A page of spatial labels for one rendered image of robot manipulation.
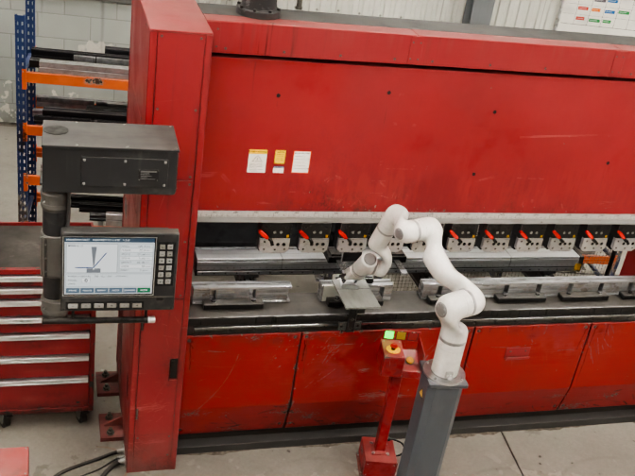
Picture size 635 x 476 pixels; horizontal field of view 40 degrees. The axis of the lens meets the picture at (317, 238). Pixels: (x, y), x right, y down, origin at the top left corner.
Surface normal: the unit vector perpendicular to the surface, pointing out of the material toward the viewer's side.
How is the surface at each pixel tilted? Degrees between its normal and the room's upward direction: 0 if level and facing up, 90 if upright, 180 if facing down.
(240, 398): 90
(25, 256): 0
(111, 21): 90
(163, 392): 90
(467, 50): 90
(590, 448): 0
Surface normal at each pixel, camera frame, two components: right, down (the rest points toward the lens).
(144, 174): 0.24, 0.48
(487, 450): 0.14, -0.87
